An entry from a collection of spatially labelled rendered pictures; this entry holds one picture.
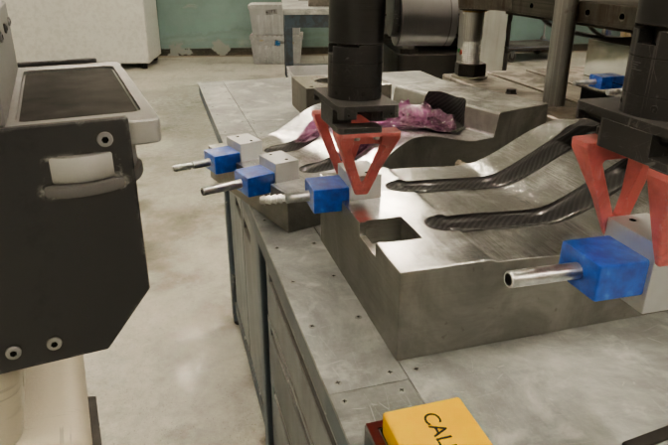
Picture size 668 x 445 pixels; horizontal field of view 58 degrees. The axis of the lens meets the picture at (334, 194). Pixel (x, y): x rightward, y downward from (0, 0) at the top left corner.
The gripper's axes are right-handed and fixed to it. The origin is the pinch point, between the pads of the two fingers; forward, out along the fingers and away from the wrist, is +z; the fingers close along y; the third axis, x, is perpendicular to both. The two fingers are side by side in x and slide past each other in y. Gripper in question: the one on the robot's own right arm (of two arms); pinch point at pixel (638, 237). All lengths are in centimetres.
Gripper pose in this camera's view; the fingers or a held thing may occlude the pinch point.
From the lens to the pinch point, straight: 48.2
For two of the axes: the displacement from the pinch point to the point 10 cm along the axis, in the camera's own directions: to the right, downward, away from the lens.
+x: -9.6, 0.9, -2.7
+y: -2.8, -3.5, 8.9
